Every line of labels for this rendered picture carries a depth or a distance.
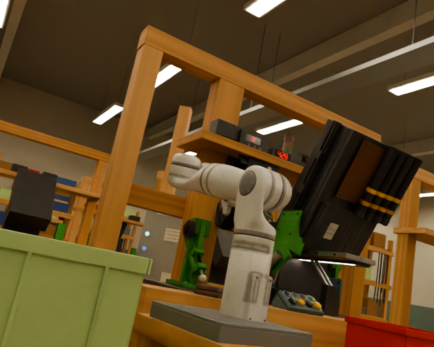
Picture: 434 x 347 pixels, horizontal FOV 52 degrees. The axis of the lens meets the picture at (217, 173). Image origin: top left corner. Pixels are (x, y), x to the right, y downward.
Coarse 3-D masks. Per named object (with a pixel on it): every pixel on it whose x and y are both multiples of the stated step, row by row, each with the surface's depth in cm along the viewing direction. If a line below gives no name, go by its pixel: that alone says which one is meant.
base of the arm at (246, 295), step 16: (240, 240) 94; (256, 240) 93; (272, 240) 95; (240, 256) 93; (256, 256) 92; (240, 272) 92; (256, 272) 92; (224, 288) 94; (240, 288) 91; (256, 288) 91; (224, 304) 92; (240, 304) 90; (256, 304) 91; (256, 320) 90
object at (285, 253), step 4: (284, 252) 167; (288, 252) 166; (284, 256) 166; (288, 256) 164; (280, 260) 166; (284, 260) 165; (288, 260) 165; (276, 264) 167; (280, 264) 166; (272, 268) 168; (276, 268) 166; (272, 272) 167
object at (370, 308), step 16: (384, 240) 792; (368, 256) 823; (384, 256) 772; (368, 272) 755; (384, 272) 767; (368, 288) 809; (384, 288) 763; (368, 304) 754; (384, 304) 765; (384, 320) 755
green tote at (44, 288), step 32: (0, 256) 44; (32, 256) 45; (64, 256) 46; (96, 256) 47; (128, 256) 49; (0, 288) 44; (32, 288) 45; (64, 288) 46; (96, 288) 47; (128, 288) 49; (0, 320) 43; (32, 320) 44; (64, 320) 46; (96, 320) 47; (128, 320) 48
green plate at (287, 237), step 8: (288, 216) 178; (296, 216) 173; (280, 224) 179; (288, 224) 175; (296, 224) 171; (280, 232) 176; (288, 232) 172; (296, 232) 172; (280, 240) 173; (288, 240) 169; (296, 240) 172; (280, 248) 171; (288, 248) 168; (296, 248) 171
